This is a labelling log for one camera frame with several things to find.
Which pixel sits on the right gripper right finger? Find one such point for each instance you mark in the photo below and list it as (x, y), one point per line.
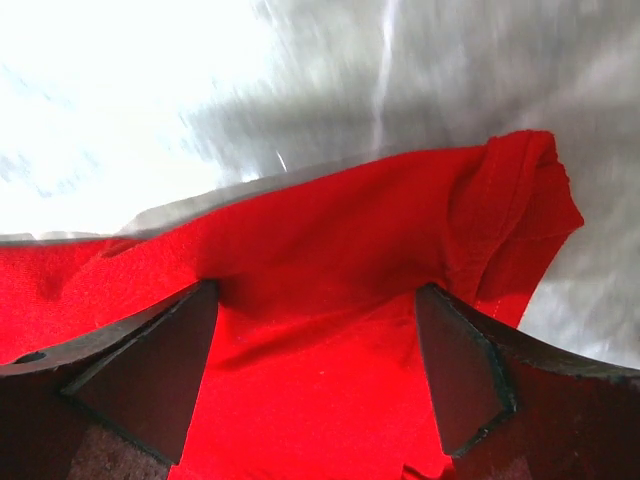
(509, 406)

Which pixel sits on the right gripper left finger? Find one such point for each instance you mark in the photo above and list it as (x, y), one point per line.
(116, 403)

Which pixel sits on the bright red t-shirt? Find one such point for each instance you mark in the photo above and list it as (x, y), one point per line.
(315, 371)

